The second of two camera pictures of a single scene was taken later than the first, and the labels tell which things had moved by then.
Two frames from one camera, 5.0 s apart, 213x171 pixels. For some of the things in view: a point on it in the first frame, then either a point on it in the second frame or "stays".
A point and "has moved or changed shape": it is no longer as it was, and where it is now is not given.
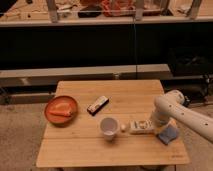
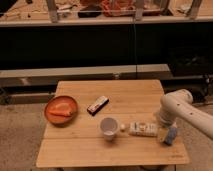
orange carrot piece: (64, 109) stays
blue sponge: (168, 135) has moved or changed shape
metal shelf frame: (194, 16) stays
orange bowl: (61, 109) stays
